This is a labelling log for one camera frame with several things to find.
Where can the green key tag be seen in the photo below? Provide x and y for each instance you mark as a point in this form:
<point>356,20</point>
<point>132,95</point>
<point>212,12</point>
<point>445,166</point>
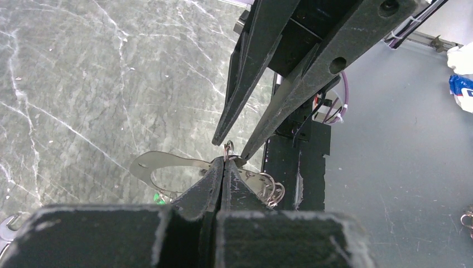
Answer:
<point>159,198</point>

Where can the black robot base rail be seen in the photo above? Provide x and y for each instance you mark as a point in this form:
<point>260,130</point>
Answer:
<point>295,156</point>

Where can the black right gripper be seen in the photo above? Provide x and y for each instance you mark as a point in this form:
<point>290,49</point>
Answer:
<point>353,27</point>

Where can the large silver wrench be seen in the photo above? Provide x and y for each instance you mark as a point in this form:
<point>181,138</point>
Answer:
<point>8,234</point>

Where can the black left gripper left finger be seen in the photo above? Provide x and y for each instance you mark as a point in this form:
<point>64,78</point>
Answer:
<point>179,234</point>

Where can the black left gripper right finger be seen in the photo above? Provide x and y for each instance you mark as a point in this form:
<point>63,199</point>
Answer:
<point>261,237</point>

